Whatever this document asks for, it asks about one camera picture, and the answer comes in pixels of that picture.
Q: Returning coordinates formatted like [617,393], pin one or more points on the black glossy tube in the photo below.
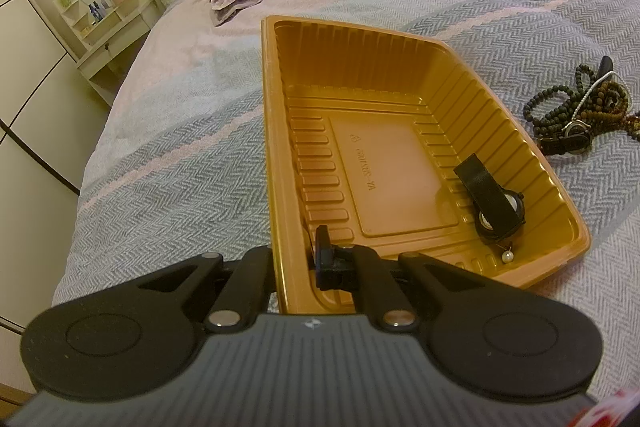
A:
[605,64]

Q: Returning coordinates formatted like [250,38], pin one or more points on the black wristwatch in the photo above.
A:
[487,192]

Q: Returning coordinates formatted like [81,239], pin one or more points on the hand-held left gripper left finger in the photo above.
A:
[250,277]

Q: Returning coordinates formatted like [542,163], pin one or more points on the golden plastic tray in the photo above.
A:
[390,172]

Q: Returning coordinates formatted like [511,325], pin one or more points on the blue bottles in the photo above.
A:
[95,12]

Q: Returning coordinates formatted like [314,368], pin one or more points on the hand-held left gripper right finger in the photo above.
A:
[372,279]

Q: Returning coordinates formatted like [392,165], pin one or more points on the cream dressing table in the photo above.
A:
[112,39]

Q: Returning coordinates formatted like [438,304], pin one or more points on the white wardrobe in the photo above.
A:
[25,97]

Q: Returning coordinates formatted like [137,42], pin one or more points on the pearl earring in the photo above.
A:
[507,255]

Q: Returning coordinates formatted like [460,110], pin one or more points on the red printed item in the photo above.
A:
[615,409]

